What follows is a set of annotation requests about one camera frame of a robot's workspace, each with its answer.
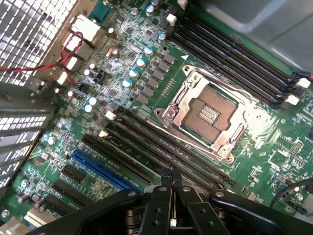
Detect long black expansion slot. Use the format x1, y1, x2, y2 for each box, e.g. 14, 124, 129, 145
82, 134, 155, 186

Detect thin black wire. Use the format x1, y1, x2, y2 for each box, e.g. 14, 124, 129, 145
270, 180, 313, 212

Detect green computer motherboard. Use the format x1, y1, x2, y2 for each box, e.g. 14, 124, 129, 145
0, 0, 313, 235

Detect white plastic connector block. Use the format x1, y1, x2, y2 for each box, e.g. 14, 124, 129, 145
69, 14, 101, 43

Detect short black expansion slot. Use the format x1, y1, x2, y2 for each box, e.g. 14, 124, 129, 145
51, 180, 92, 208
42, 197, 77, 217
61, 164, 88, 185

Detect black RAM slot white latches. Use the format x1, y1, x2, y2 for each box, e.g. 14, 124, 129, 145
97, 129, 172, 190
165, 14, 300, 106
105, 110, 227, 189
177, 0, 312, 88

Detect red black twisted wire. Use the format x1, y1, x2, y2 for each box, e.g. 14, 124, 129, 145
0, 31, 85, 85

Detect red wire with black plug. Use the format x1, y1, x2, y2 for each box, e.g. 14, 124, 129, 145
292, 70, 313, 82

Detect white expansion slot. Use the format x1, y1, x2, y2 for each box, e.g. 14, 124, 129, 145
23, 209, 51, 229

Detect blue expansion slot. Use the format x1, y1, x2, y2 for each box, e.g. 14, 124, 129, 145
70, 149, 141, 195

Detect silver CPU socket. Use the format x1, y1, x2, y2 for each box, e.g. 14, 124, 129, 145
153, 64, 278, 164

